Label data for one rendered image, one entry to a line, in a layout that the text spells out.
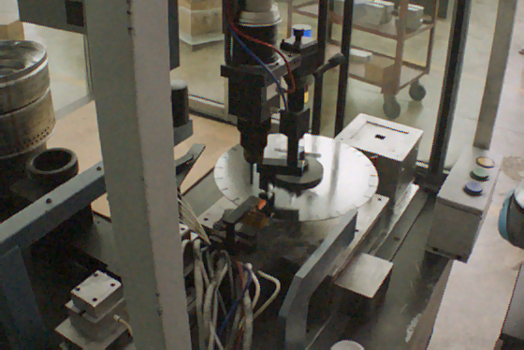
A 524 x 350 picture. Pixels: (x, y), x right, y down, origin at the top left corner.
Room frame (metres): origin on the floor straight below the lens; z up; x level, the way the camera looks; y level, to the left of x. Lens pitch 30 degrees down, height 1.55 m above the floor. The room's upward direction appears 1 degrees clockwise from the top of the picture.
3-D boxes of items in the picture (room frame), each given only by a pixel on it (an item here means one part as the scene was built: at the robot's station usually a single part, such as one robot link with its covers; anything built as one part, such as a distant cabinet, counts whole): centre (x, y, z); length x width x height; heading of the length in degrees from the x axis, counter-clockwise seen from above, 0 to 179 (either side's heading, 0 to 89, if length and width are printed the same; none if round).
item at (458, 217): (1.07, -0.49, 0.82); 0.28 x 0.11 x 0.15; 149
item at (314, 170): (0.98, -0.07, 0.96); 0.11 x 0.11 x 0.03
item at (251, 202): (0.81, 0.03, 0.95); 0.10 x 0.03 x 0.07; 149
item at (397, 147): (1.24, -0.29, 0.82); 0.18 x 0.18 x 0.15; 59
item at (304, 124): (0.90, -0.06, 1.17); 0.06 x 0.05 x 0.20; 140
